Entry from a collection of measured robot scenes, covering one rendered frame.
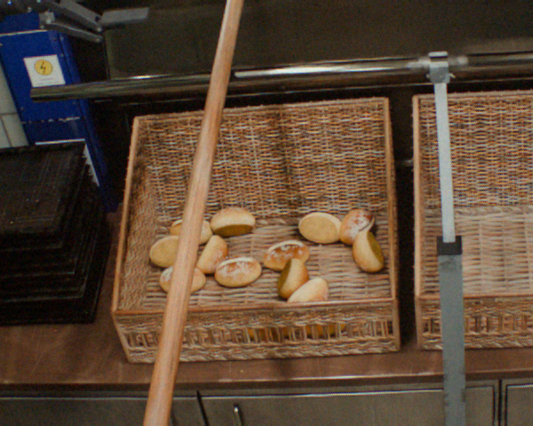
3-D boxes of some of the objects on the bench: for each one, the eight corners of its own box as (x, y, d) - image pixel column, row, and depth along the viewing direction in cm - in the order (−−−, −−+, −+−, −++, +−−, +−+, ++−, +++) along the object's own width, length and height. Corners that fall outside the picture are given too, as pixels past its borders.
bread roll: (228, 256, 239) (239, 237, 235) (213, 287, 232) (223, 269, 228) (206, 244, 239) (216, 225, 235) (190, 275, 232) (200, 256, 227)
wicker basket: (157, 207, 254) (131, 113, 236) (401, 191, 246) (391, 92, 228) (124, 367, 218) (89, 272, 200) (404, 355, 210) (395, 254, 192)
